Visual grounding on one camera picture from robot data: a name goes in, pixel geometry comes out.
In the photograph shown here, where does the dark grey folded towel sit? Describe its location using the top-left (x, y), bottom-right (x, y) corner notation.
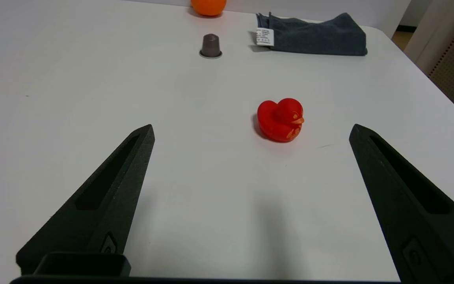
top-left (256, 12), bottom-right (368, 56)

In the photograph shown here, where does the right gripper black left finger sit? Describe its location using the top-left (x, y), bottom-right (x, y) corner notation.
top-left (16, 124), bottom-right (156, 275)

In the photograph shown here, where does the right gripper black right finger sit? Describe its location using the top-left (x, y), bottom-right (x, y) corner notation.
top-left (349, 124), bottom-right (454, 284)

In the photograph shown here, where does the red rubber duck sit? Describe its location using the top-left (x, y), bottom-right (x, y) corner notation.
top-left (257, 98), bottom-right (305, 143)

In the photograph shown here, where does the orange fruit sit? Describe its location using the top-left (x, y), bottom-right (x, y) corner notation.
top-left (191, 0), bottom-right (227, 17)

